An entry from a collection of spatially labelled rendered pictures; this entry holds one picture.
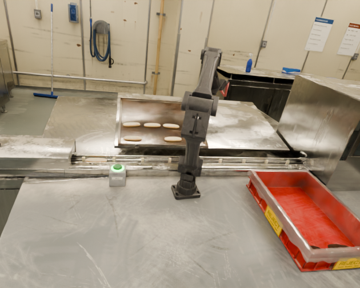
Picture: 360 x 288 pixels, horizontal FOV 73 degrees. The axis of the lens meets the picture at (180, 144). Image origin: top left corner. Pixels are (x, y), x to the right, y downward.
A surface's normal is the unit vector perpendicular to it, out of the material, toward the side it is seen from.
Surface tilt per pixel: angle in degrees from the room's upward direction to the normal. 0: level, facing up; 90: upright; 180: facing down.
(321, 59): 90
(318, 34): 90
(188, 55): 90
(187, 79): 90
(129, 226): 0
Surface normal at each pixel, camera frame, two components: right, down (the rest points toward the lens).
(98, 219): 0.13, -0.88
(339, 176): 0.18, 0.48
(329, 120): -0.97, -0.03
